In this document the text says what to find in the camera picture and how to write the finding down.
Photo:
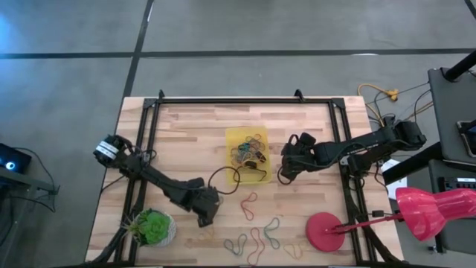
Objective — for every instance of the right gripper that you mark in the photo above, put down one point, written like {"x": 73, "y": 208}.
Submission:
{"x": 301, "y": 158}

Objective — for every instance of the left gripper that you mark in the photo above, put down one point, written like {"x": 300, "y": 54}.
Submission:
{"x": 204, "y": 203}

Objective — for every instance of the thin black rubber band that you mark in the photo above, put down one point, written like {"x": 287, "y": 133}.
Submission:
{"x": 267, "y": 176}

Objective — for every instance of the wide black rubber band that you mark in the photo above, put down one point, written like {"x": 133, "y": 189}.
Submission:
{"x": 251, "y": 164}

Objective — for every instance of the red rubber band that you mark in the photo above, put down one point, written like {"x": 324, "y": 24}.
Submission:
{"x": 256, "y": 229}
{"x": 241, "y": 204}

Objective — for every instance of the teal rubber band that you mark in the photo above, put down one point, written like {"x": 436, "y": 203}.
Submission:
{"x": 232, "y": 253}

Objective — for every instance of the black and blue rubber band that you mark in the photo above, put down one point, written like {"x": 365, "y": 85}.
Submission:
{"x": 243, "y": 148}

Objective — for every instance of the green rubber band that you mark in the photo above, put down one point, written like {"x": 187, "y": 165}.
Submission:
{"x": 266, "y": 232}

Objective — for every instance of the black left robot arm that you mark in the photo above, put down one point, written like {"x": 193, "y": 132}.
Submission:
{"x": 160, "y": 180}

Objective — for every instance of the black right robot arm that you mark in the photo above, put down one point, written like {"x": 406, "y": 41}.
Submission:
{"x": 353, "y": 147}

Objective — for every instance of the yellow plastic bin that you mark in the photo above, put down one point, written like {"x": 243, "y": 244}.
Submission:
{"x": 231, "y": 134}

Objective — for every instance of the green plant in white pot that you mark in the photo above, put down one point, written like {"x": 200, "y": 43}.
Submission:
{"x": 152, "y": 227}

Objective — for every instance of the red desk lamp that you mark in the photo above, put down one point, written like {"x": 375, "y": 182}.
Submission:
{"x": 323, "y": 231}

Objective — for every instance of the white paper sheet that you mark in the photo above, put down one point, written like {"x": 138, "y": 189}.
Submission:
{"x": 396, "y": 188}

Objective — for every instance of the black metal beam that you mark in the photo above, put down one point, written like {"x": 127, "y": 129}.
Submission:
{"x": 413, "y": 164}

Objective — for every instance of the black box with control panel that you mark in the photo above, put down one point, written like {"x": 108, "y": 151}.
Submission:
{"x": 451, "y": 169}

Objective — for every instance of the tablet with dark screen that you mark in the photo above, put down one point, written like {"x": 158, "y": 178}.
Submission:
{"x": 469, "y": 137}

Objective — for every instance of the dark metal stand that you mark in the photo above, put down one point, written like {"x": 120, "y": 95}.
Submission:
{"x": 22, "y": 179}

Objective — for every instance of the black device with blue light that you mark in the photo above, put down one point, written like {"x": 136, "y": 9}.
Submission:
{"x": 18, "y": 160}

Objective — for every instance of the black pole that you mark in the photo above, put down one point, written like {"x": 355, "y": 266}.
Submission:
{"x": 461, "y": 66}

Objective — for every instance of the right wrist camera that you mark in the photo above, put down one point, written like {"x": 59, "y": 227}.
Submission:
{"x": 306, "y": 139}

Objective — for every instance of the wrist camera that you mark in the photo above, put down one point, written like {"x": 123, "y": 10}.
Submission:
{"x": 196, "y": 182}
{"x": 306, "y": 139}

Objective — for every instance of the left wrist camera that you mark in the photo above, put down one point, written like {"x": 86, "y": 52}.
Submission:
{"x": 196, "y": 182}

